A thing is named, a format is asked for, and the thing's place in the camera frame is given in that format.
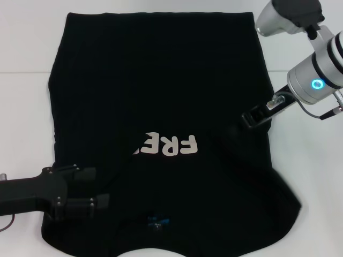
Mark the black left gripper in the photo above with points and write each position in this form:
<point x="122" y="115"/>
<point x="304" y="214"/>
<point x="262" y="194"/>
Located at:
<point x="32" y="192"/>

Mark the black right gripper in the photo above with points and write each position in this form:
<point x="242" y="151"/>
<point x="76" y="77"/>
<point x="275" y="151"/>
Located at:
<point x="262" y="113"/>

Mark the black shirt with FREE print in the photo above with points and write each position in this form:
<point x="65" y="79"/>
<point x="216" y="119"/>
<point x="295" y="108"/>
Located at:
<point x="160" y="80"/>

